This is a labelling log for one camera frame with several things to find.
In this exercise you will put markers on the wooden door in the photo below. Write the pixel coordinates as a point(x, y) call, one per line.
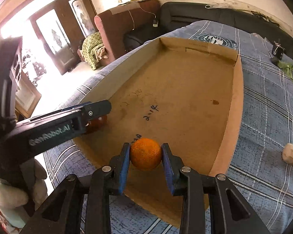
point(61, 25)

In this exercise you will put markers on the white block far left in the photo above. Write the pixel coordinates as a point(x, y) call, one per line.
point(287, 153)

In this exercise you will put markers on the small black device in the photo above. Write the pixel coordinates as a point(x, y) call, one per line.
point(277, 53)

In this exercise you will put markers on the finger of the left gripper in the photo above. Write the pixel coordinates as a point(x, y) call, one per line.
point(95, 110)

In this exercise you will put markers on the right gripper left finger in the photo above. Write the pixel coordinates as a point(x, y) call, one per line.
point(61, 211)

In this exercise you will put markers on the blue plaid tablecloth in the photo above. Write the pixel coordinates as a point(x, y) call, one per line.
point(257, 168)

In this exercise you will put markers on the red date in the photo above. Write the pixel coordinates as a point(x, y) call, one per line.
point(96, 124)

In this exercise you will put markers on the black sofa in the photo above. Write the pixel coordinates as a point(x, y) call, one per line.
point(174, 15)

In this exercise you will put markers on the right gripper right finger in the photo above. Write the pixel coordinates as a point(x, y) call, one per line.
point(229, 210)

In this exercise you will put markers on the cardboard tray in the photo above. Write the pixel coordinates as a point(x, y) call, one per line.
point(186, 93)

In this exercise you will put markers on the white gloved left hand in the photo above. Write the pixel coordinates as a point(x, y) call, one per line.
point(12, 200)

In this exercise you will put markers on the green patterned cloth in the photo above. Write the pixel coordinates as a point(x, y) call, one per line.
point(92, 50)

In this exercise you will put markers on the brown armchair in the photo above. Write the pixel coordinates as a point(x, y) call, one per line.
point(114, 23)

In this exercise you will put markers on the green cloth strip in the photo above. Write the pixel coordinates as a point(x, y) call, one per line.
point(287, 68)

